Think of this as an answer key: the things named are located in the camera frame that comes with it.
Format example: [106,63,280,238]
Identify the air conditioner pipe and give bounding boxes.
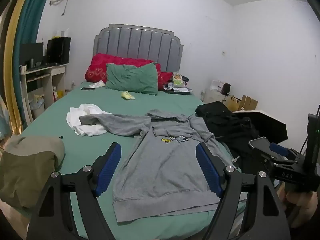
[49,0,70,16]

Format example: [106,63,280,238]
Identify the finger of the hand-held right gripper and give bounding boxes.
[248,137,275,161]
[269,142,298,161]

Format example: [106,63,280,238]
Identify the white box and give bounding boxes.
[210,80,224,92]

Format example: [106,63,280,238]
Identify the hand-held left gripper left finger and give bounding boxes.
[26,142,122,240]

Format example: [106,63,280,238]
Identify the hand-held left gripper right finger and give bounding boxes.
[196,142,292,240]

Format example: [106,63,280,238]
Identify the white side cabinet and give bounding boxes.
[205,89,233,106]

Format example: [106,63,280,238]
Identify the white plastic bag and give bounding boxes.
[29,94,46,111]

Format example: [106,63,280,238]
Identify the white garment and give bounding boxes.
[66,103,113,137]

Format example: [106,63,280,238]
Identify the cardboard boxes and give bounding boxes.
[230,95,258,111]

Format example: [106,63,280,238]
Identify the yellow curtain trim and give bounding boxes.
[4,0,35,133]

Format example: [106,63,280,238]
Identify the person's right hand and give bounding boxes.
[280,185,320,228]

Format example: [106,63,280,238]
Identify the black computer tower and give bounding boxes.
[47,37,72,65]

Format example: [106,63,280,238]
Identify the beige computer desk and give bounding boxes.
[20,64,67,125]

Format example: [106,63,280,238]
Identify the pile of black clothes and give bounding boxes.
[195,101,263,161]

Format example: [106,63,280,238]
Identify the black monitor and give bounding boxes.
[20,42,44,67]

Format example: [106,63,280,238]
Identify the grey hoodie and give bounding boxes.
[79,109,232,223]

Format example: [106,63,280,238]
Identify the green pillow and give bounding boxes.
[105,62,159,96]

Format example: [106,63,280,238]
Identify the colourful snack bag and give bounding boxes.
[172,72,185,88]

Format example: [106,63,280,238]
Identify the olive green garment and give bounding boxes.
[0,135,66,209]

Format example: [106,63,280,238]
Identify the teal curtain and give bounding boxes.
[12,0,57,130]

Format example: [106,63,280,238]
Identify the grey padded headboard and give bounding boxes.
[93,24,184,74]

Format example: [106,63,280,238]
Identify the bed with green sheet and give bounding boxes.
[15,80,247,240]

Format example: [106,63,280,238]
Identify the red embroidered pillow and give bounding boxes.
[84,53,162,83]
[157,71,175,90]

